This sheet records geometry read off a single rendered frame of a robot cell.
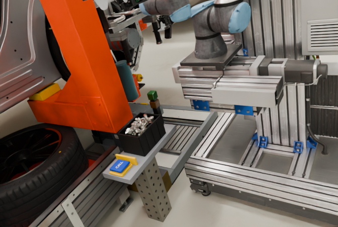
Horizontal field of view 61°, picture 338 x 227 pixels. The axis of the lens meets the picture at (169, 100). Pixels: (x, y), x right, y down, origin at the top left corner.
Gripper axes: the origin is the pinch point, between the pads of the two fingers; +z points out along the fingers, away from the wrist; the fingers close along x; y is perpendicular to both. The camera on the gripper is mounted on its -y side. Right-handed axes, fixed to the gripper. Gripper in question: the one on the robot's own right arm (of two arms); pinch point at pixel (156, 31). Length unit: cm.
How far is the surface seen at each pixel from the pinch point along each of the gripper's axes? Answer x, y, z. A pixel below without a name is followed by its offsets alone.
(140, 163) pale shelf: 30, -38, 82
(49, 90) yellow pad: -42, -12, 64
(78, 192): 2, -47, 100
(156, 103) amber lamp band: 25, -24, 52
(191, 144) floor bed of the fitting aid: 20, -75, 21
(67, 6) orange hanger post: 10, 35, 71
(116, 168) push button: 24, -35, 90
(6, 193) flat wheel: -18, -33, 120
